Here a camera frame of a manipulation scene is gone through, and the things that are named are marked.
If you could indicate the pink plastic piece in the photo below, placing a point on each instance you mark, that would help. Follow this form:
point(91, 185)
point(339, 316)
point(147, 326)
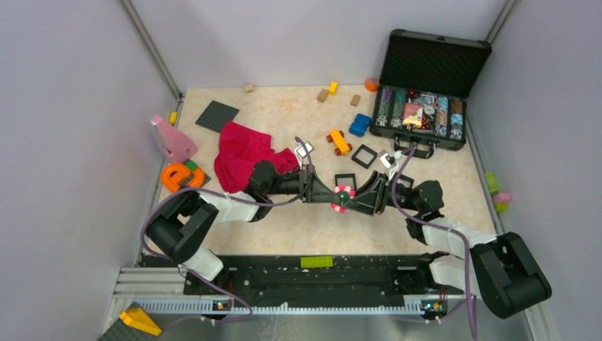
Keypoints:
point(176, 146)

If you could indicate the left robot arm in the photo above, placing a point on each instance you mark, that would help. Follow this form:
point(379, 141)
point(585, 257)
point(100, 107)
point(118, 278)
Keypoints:
point(179, 226)

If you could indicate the yellow wedge brick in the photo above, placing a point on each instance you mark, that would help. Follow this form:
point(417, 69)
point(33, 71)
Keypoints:
point(138, 319)

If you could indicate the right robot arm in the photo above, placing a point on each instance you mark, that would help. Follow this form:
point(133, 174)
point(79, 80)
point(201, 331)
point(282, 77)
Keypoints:
point(497, 268)

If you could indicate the black poker chip case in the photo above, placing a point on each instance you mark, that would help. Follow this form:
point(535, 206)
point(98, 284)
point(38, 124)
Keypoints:
point(437, 72)

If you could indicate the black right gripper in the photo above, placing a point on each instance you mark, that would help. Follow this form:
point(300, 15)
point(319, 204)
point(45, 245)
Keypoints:
point(373, 198)

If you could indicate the pink flower brooch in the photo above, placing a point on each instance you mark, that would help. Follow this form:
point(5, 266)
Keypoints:
point(343, 194)

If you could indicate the playing card box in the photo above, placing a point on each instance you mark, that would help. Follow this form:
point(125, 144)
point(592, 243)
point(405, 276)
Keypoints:
point(412, 115)

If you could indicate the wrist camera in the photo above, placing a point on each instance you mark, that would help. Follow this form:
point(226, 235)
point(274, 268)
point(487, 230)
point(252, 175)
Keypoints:
point(302, 150)
point(390, 161)

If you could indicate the small yellow block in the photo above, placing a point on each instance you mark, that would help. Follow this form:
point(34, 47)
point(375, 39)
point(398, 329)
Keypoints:
point(173, 118)

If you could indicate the blue toy car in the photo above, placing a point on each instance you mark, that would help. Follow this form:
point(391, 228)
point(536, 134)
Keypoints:
point(360, 125)

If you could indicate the black square frame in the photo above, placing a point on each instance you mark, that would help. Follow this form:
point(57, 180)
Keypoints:
point(364, 156)
point(346, 180)
point(407, 180)

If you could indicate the orange plastic toy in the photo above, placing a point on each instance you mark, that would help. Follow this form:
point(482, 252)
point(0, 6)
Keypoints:
point(180, 175)

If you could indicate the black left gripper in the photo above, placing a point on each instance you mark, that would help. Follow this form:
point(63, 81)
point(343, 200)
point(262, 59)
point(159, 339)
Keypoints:
point(315, 191)

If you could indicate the yellow toy car red wheels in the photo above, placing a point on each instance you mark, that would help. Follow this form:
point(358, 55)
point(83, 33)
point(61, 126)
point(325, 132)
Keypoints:
point(341, 147)

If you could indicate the green pink toy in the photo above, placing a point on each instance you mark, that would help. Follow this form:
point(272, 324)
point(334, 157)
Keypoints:
point(500, 199)

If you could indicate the green flat brick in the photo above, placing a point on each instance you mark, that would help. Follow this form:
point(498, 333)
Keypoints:
point(316, 262)

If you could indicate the magenta garment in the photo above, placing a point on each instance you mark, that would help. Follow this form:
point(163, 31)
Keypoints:
point(240, 148)

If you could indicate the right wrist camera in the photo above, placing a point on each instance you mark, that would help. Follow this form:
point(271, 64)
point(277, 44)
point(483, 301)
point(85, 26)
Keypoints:
point(390, 161)

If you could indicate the dark grey building baseplate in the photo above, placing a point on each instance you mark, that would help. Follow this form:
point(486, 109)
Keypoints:
point(216, 116)

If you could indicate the orange object behind case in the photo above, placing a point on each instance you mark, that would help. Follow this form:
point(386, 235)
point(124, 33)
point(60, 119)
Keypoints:
point(372, 84)

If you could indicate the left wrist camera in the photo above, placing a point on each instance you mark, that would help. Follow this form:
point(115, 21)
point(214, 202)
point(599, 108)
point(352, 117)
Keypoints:
point(302, 150)

